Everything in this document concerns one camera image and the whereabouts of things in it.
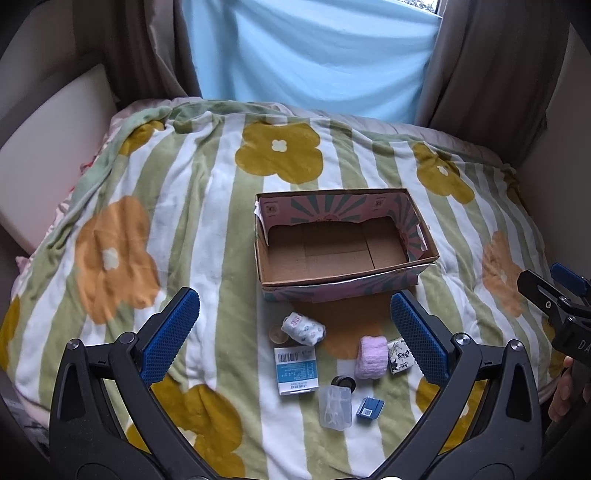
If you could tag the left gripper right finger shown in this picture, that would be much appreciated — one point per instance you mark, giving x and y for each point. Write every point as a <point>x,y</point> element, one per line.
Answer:
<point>484,422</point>

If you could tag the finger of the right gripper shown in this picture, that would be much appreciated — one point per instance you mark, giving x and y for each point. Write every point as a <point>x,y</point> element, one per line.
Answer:
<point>542,299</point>
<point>573,282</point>

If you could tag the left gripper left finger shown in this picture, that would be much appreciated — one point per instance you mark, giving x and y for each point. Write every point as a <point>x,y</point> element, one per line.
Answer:
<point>105,421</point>

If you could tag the small blue box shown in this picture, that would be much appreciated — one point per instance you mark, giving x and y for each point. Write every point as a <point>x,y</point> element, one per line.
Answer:
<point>370,408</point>

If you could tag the pink fluffy towel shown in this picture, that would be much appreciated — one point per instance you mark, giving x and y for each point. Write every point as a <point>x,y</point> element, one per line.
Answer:
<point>373,358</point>

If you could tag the clear plastic case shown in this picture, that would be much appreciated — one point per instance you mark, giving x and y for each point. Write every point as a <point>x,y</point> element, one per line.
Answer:
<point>335,407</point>

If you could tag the blue white carton box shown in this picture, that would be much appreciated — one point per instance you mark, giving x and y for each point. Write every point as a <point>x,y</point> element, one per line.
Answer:
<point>296,370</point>

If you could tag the white patterned cloth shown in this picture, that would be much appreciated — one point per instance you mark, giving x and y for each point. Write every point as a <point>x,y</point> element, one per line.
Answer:
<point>303,329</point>

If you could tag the person's right hand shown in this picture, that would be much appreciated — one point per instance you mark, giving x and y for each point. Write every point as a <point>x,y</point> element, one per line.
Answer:
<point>561,401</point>

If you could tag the black white patterned box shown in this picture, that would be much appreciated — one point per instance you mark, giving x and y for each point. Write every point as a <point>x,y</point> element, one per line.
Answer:
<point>401,358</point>

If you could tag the black round lens cap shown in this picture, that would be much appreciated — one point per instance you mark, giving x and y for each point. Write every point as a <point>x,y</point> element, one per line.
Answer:
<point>344,382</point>

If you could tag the small wooden cylinder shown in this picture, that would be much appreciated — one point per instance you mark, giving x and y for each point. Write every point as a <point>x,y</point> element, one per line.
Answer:
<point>277,336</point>

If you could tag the brown curtain right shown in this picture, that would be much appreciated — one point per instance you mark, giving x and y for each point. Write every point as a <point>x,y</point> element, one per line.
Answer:
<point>493,72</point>

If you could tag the brown curtain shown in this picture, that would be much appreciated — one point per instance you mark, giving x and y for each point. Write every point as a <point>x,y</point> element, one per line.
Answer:
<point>493,72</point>
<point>143,45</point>

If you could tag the pink cardboard box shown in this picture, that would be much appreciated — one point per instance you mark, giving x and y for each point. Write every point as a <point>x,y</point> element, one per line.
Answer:
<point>327,245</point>

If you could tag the light blue sheet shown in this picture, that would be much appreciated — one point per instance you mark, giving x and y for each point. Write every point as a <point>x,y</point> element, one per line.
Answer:
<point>363,58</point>

